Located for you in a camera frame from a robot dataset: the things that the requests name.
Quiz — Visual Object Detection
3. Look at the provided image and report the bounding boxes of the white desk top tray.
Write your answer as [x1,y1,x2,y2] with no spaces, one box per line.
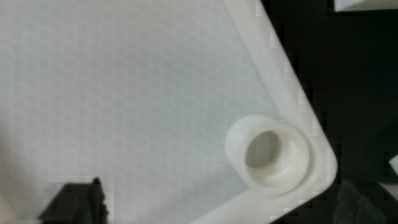
[0,0,337,224]

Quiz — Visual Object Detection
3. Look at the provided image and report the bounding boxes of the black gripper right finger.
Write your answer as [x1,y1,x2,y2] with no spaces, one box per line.
[332,182,398,224]

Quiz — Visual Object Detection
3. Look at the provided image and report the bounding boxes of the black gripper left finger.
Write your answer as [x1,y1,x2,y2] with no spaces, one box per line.
[37,178,108,224]

